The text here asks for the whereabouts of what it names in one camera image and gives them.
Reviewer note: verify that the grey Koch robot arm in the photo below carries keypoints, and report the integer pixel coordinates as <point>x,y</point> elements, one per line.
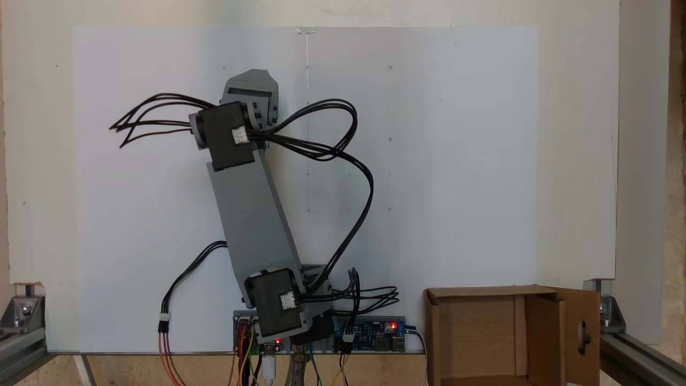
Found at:
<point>252,214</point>

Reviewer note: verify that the clear tape strip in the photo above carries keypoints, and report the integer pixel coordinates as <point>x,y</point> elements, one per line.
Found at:
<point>305,30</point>

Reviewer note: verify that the white paper sheet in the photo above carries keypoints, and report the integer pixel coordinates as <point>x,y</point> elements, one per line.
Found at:
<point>455,161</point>

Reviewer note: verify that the dark circuit board white connectors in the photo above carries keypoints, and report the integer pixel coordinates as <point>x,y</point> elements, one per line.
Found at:
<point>247,335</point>

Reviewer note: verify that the blue circuit board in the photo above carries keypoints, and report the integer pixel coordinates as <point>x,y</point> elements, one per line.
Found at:
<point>370,332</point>

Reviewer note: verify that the metal table clamp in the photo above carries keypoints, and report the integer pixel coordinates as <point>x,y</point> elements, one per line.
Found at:
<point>296,371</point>

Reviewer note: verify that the brown cardboard box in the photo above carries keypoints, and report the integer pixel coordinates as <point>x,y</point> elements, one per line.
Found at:
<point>482,332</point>

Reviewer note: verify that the metal corner bracket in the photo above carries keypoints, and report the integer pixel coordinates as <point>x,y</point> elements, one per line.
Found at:
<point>611,311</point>
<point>24,311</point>

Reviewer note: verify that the aluminium profile post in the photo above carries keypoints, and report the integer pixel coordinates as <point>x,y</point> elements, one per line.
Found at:
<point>643,362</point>
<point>21,348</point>

